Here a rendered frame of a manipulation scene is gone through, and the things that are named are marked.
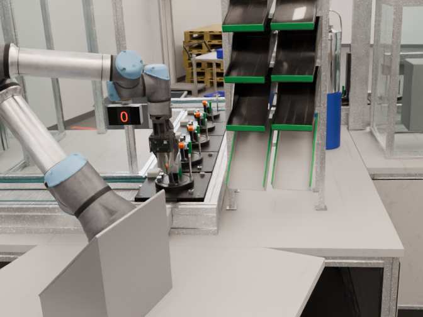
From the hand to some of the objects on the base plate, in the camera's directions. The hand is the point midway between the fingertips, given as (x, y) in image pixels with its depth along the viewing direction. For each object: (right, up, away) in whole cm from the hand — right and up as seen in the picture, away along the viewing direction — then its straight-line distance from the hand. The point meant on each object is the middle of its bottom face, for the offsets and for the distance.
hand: (167, 170), depth 178 cm
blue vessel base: (+70, +10, +86) cm, 112 cm away
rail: (-27, -21, +7) cm, 35 cm away
